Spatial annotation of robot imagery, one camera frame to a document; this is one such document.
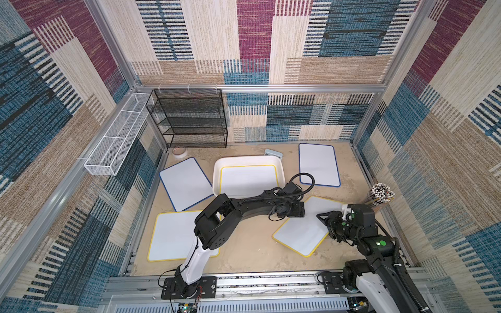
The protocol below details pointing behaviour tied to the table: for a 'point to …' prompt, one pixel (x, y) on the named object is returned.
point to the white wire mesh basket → (108, 156)
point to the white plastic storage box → (245, 160)
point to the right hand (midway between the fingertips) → (318, 221)
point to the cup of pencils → (381, 193)
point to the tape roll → (179, 152)
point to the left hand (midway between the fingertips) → (301, 214)
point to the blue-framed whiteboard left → (186, 184)
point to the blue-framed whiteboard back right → (319, 160)
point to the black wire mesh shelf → (189, 118)
